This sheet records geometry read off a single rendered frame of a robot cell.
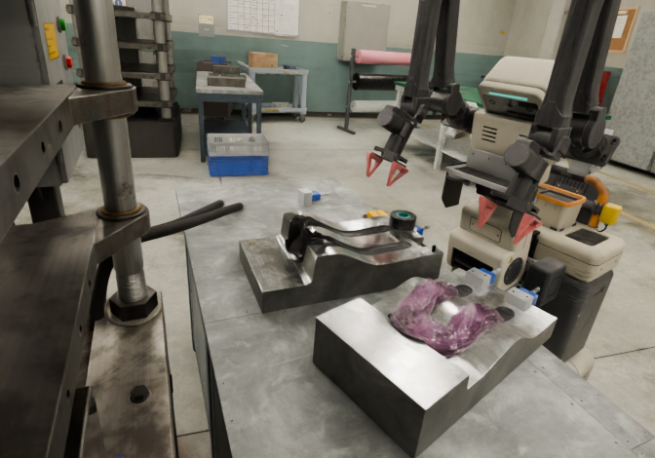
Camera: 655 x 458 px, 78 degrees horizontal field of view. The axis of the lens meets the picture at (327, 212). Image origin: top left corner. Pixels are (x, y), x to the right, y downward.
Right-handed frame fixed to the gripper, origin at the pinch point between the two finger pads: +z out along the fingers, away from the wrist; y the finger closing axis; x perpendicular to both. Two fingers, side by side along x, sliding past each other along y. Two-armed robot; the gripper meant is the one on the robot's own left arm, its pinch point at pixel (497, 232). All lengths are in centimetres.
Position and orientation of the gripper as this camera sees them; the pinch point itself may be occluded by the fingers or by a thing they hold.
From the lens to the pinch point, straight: 107.0
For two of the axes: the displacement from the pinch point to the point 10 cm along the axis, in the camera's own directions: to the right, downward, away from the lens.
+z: -4.4, 8.9, 1.0
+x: 6.9, 2.6, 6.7
